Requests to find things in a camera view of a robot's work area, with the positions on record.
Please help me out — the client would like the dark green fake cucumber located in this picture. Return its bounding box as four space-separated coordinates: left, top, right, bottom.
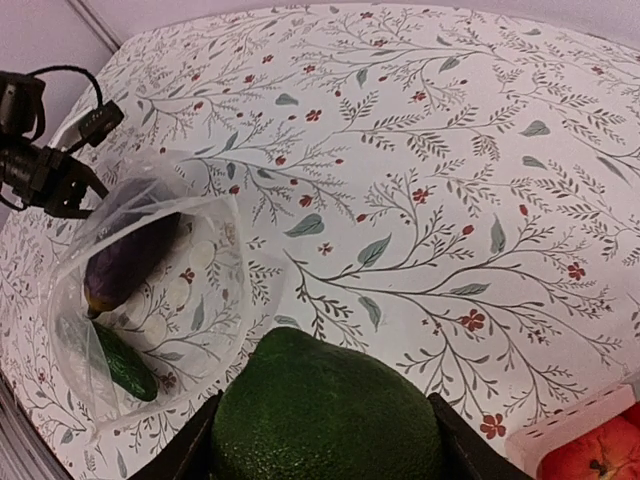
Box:
92 321 158 402

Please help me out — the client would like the green fake leafy vegetable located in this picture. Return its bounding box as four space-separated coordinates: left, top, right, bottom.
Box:
211 327 445 479

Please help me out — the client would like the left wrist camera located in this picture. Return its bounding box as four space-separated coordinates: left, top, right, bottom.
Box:
48 101 125 153

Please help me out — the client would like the aluminium frame post left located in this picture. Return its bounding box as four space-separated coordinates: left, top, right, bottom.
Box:
65 0 122 53

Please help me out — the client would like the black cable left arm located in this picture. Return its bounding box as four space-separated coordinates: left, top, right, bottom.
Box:
24 64 106 144

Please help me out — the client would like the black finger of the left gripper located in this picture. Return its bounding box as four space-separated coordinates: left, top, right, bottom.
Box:
76 167 109 199

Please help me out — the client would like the pink perforated plastic basket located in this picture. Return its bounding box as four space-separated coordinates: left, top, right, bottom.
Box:
505 376 639 477

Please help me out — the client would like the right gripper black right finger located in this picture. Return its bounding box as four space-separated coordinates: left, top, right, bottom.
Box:
428 393 531 480

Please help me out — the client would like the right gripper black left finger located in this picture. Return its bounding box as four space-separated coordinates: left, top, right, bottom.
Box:
130 390 223 480

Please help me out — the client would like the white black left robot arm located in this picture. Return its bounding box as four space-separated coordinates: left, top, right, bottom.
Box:
1 65 124 219

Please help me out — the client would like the clear polka dot zip bag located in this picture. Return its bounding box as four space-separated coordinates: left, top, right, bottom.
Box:
39 156 262 440

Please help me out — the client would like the purple fake eggplant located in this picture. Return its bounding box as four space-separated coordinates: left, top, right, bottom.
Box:
84 178 181 319

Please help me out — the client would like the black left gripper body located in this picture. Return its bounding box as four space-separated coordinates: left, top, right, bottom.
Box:
27 147 93 218

